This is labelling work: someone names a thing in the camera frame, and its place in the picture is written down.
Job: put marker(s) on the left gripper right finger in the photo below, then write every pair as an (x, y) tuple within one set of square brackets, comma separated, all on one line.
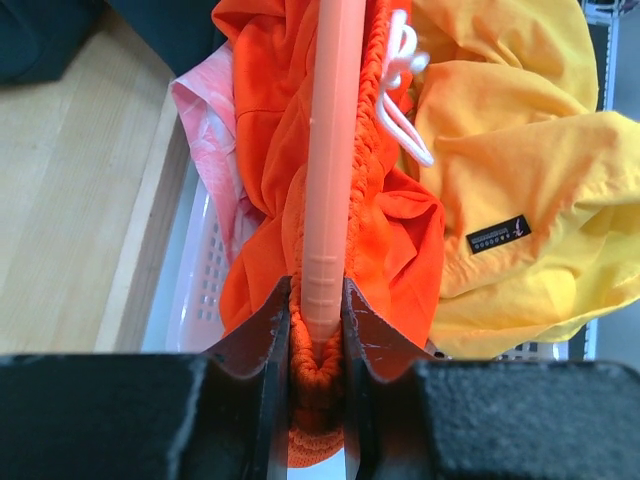
[(410, 415)]

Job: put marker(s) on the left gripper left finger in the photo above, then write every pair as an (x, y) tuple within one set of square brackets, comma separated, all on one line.
[(219, 414)]

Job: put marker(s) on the bright orange shorts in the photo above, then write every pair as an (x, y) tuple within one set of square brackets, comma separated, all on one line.
[(395, 241)]

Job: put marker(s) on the orange plastic hanger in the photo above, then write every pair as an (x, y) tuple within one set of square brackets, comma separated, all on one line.
[(331, 148)]

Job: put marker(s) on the yellow shorts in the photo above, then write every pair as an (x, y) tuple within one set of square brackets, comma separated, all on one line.
[(540, 189)]

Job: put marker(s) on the white plastic basket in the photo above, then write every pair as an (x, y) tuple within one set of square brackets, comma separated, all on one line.
[(185, 311)]

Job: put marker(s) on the pink patterned cloth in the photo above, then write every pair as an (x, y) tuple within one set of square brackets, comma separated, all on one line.
[(205, 104)]

